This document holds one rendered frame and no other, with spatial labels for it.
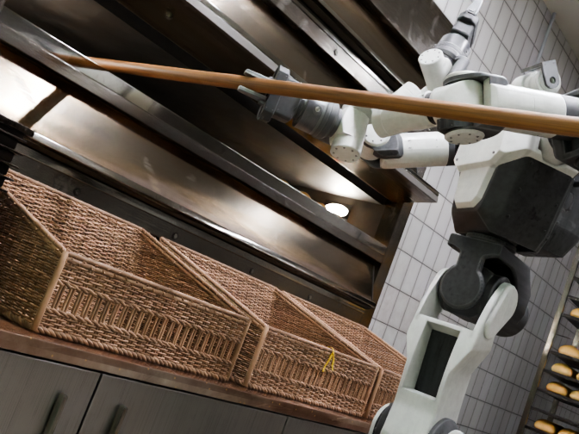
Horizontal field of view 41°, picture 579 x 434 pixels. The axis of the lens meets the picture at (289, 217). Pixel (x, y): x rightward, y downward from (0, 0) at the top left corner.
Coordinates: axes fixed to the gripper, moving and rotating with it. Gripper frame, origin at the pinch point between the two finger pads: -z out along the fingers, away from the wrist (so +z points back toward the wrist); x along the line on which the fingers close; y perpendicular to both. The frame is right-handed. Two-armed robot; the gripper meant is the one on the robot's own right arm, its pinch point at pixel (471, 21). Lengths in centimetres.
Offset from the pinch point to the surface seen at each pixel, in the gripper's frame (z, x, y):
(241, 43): 44, 6, 48
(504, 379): -22, -251, -54
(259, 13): 19, -8, 59
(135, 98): 71, 2, 63
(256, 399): 118, -16, -3
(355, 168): 12, -74, 27
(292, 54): 16, -24, 50
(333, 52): 0, -34, 44
